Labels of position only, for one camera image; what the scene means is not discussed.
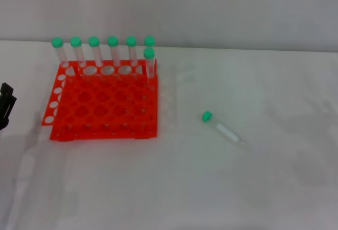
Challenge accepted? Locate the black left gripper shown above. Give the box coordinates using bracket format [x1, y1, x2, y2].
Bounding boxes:
[0, 82, 17, 131]

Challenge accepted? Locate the orange plastic test tube rack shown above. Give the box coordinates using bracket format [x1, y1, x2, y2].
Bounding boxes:
[41, 59, 160, 142]

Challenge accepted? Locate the green-capped clear test tube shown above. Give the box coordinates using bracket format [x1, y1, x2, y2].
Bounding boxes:
[51, 36, 70, 68]
[107, 36, 123, 67]
[70, 36, 87, 68]
[88, 36, 104, 67]
[126, 36, 139, 67]
[143, 48, 156, 79]
[201, 111, 245, 146]
[144, 35, 156, 49]

